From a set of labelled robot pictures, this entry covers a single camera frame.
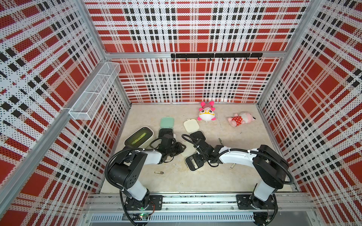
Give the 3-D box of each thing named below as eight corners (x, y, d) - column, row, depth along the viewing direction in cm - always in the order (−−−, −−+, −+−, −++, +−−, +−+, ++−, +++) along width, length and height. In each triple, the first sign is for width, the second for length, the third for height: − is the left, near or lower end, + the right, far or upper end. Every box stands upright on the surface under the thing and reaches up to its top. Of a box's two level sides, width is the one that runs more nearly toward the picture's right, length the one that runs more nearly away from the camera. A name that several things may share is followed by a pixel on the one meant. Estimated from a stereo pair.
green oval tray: (126, 146, 97) (123, 142, 92) (145, 129, 106) (143, 124, 101) (138, 156, 93) (135, 151, 87) (157, 137, 102) (155, 132, 97)
